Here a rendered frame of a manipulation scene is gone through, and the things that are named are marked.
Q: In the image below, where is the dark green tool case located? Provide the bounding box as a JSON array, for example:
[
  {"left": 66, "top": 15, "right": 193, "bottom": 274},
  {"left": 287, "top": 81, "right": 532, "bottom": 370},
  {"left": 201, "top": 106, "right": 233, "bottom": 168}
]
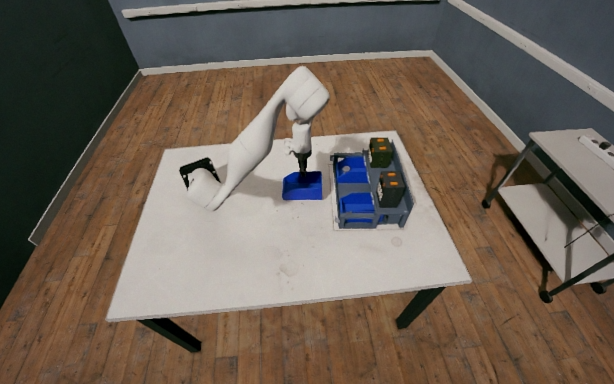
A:
[{"left": 367, "top": 137, "right": 393, "bottom": 168}]

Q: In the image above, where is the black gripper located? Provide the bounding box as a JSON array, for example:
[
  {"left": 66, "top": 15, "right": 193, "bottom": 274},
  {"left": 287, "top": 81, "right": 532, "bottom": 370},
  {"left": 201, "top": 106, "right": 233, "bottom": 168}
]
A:
[{"left": 293, "top": 148, "right": 312, "bottom": 177}]

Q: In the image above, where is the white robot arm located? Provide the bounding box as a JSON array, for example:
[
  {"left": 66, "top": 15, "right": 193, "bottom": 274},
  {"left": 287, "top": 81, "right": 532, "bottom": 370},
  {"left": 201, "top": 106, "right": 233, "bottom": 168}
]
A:
[{"left": 187, "top": 66, "right": 330, "bottom": 212}]

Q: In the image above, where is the black tool case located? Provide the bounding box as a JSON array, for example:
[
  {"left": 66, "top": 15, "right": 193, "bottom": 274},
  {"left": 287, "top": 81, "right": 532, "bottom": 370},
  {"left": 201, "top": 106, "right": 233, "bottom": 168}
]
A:
[{"left": 376, "top": 171, "right": 405, "bottom": 208}]

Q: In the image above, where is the grey metal shelf rack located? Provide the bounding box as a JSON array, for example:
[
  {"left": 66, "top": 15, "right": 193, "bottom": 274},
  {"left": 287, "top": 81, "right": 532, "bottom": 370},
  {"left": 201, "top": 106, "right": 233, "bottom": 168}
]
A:
[{"left": 330, "top": 140, "right": 414, "bottom": 229}]

